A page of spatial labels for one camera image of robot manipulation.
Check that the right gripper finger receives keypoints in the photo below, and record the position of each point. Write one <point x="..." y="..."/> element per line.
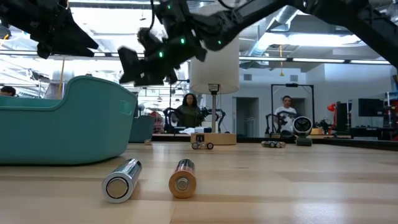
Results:
<point x="152" y="79"/>
<point x="129" y="67"/>

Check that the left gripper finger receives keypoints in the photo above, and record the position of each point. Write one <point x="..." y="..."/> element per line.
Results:
<point x="71" y="51"/>
<point x="74" y="35"/>

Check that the light teal plastic bin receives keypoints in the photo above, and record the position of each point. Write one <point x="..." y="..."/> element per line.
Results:
<point x="62" y="133"/>

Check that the silver black battery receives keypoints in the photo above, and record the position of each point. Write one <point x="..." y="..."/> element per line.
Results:
<point x="119" y="186"/>

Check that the background black robot arm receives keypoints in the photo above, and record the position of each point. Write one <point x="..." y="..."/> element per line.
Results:
<point x="217" y="119"/>
<point x="169" y="119"/>
<point x="273" y="124"/>

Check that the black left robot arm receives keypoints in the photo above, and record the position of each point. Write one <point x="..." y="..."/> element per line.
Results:
<point x="9" y="7"/>

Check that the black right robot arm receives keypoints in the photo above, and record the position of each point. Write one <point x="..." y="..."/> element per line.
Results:
<point x="373" y="25"/>

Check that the white shade wooden lamp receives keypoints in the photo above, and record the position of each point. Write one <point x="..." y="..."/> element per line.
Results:
<point x="217" y="71"/>

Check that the person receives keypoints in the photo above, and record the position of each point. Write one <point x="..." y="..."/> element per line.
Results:
<point x="188" y="113"/>
<point x="7" y="91"/>
<point x="287" y="115"/>

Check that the dark teal plastic bin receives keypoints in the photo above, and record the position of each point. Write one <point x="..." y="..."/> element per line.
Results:
<point x="141" y="130"/>

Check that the small white box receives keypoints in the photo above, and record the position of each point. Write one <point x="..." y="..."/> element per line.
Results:
<point x="203" y="129"/>

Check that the black webcam on stand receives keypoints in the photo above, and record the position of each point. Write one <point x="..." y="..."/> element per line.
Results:
<point x="302" y="126"/>

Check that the red balloon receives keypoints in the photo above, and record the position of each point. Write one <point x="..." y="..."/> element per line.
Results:
<point x="331" y="107"/>

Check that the black frame stand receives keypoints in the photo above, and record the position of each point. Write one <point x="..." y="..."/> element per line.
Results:
<point x="292" y="85"/>

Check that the black wall monitor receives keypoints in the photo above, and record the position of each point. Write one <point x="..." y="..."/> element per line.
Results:
<point x="370" y="107"/>

